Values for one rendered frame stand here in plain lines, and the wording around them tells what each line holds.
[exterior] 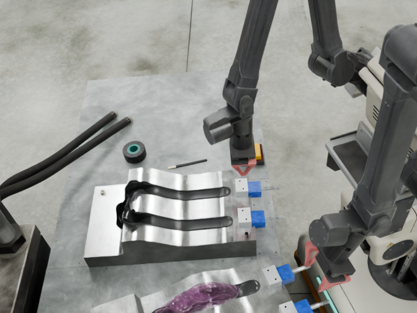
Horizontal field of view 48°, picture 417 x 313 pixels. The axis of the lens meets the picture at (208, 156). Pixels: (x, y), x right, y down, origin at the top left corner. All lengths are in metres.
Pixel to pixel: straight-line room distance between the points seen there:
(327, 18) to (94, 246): 0.90
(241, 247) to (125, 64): 2.33
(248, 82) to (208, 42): 2.43
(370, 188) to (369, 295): 1.08
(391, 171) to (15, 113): 2.81
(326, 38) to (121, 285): 0.88
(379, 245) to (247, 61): 0.69
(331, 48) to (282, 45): 2.26
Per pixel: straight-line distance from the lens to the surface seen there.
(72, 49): 3.77
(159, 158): 1.66
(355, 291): 1.97
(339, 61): 1.24
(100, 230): 1.46
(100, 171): 1.68
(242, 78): 1.11
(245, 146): 1.24
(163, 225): 1.37
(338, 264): 1.09
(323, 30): 1.21
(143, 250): 1.37
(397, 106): 0.77
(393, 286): 2.03
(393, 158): 0.86
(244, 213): 1.34
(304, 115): 2.94
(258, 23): 1.09
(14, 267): 1.58
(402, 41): 0.74
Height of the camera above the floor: 2.03
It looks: 49 degrees down
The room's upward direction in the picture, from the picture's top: 7 degrees counter-clockwise
